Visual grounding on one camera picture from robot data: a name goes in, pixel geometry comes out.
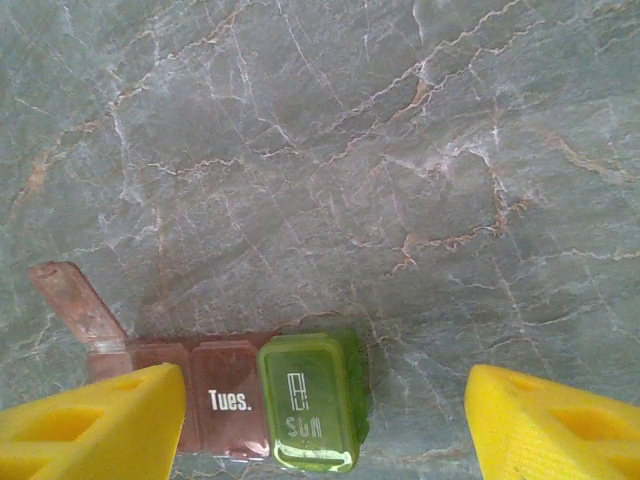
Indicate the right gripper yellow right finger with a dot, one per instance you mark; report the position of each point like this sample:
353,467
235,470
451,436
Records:
555,435

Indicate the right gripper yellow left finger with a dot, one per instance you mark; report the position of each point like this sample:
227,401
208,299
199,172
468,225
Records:
85,435

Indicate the brown weekly pill organizer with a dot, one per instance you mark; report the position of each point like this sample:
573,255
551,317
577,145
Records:
225,370

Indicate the green Sunday pill box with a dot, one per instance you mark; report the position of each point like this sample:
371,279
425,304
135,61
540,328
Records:
305,400

